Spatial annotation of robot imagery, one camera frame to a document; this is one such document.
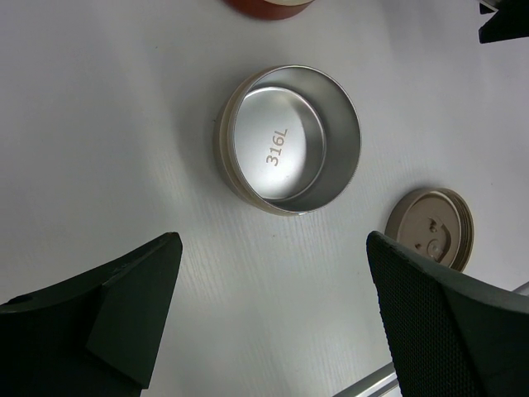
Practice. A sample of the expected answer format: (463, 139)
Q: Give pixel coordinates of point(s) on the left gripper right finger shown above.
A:
(450, 322)

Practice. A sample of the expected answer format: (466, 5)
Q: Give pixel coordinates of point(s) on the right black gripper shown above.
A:
(508, 22)

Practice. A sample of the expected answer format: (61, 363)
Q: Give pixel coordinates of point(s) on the beige-based steel container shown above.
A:
(288, 140)

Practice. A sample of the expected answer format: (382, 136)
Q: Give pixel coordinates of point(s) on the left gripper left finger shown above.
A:
(95, 334)

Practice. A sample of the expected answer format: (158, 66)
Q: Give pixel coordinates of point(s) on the beige round lid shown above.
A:
(435, 223)

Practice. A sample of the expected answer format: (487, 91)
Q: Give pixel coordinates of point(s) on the red-based steel container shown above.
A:
(268, 10)

